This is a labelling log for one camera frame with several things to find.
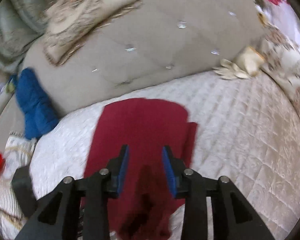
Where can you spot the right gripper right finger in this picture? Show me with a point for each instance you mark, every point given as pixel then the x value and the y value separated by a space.
pixel 233 216

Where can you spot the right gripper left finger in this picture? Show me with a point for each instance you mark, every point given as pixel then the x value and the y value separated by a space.
pixel 57 214

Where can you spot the red knit garment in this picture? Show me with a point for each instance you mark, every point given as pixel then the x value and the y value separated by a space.
pixel 146 126

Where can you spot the white gold embroidered pillow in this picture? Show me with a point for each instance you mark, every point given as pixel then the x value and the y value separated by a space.
pixel 18 153

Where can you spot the white quilted bedspread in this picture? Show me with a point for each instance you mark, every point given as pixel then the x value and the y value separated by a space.
pixel 247 130

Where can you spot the blue quilted cushion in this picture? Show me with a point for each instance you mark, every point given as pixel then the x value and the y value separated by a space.
pixel 39 114

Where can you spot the green plush toy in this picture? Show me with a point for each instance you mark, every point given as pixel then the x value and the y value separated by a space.
pixel 11 84

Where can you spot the floral white duvet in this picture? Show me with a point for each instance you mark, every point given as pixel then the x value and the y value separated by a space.
pixel 282 60

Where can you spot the beige tufted headboard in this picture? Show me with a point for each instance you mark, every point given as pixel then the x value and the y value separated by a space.
pixel 158 41

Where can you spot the grey green folded blanket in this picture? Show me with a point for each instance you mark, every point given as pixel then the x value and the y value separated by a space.
pixel 21 23

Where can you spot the embroidered cushion with frill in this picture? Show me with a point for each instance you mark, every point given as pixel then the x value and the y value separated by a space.
pixel 68 21

